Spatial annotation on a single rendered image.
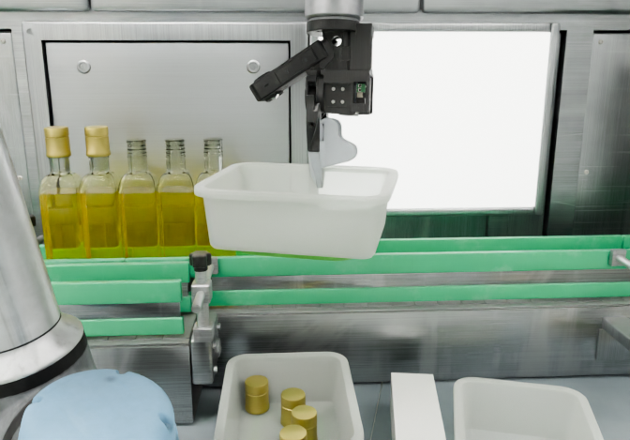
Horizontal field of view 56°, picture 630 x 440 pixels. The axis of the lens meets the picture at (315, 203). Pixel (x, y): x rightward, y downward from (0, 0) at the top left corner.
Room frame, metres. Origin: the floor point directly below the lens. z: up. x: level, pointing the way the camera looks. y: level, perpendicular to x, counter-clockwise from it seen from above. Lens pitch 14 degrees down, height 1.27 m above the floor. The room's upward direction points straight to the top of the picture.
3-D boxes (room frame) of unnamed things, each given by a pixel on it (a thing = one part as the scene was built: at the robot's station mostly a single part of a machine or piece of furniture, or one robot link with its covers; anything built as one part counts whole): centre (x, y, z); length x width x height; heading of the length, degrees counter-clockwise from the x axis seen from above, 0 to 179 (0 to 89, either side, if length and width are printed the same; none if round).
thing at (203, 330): (0.78, 0.15, 0.95); 0.17 x 0.03 x 0.12; 3
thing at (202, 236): (0.91, 0.16, 0.99); 0.06 x 0.06 x 0.21; 3
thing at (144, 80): (1.05, 0.03, 1.15); 0.90 x 0.03 x 0.34; 93
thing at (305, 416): (0.69, 0.01, 0.79); 0.04 x 0.04 x 0.04
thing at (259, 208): (0.71, 0.02, 1.08); 0.22 x 0.17 x 0.09; 78
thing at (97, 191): (0.90, 0.33, 0.99); 0.06 x 0.06 x 0.21; 2
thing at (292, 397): (0.73, 0.03, 0.79); 0.04 x 0.04 x 0.04
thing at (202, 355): (0.80, 0.16, 0.85); 0.09 x 0.04 x 0.07; 3
